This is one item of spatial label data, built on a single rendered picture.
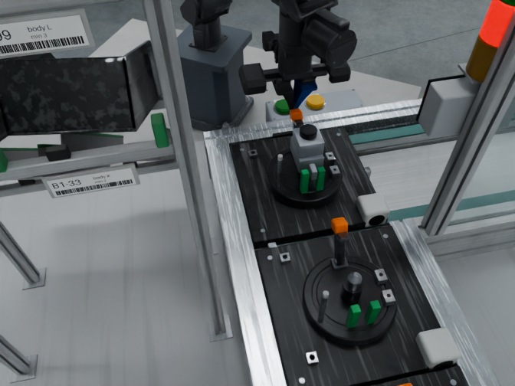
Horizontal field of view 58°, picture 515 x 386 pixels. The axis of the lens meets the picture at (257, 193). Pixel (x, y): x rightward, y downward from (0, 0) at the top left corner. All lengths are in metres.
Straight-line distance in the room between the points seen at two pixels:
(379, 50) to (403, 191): 2.13
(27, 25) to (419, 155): 0.82
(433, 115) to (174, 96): 0.38
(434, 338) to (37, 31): 0.61
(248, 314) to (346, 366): 0.16
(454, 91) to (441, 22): 2.74
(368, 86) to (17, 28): 1.02
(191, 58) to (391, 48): 2.16
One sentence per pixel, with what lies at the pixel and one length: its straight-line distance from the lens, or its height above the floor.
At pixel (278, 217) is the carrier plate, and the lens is 0.81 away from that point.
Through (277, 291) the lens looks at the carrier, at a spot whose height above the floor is 0.97.
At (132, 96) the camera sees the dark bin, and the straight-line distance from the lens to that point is 0.48.
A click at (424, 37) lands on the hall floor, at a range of 3.22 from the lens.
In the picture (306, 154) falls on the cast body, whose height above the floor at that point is 1.06.
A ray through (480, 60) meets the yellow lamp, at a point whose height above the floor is 1.29.
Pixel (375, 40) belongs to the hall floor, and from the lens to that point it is 3.11.
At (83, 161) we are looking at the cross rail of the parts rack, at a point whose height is 1.31.
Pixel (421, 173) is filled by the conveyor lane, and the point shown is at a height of 0.92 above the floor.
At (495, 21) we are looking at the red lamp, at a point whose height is 1.34.
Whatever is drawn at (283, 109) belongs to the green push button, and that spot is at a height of 0.97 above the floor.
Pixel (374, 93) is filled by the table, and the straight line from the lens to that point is 1.26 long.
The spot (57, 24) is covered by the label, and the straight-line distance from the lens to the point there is 0.38.
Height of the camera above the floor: 1.62
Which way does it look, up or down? 50 degrees down
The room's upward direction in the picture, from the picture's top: 2 degrees counter-clockwise
